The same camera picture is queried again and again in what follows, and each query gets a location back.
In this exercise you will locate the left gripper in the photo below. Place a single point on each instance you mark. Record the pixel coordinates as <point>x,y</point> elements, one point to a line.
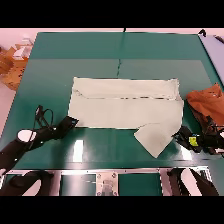
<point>65,126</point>

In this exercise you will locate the orange garment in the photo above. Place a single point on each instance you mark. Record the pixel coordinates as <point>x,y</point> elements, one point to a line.
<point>207,104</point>

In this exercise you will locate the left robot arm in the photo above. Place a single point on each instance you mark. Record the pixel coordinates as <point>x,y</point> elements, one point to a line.
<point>13,148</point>

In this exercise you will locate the silver frame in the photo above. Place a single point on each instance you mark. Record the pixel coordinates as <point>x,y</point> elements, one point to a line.
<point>110,181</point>

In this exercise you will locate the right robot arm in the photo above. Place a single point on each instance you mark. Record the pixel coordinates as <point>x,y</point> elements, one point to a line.
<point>200,181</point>

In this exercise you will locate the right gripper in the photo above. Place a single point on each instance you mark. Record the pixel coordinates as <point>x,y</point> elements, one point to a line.
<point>186,138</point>

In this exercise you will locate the pale green garment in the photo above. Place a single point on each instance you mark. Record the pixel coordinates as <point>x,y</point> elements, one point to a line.
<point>126,108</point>

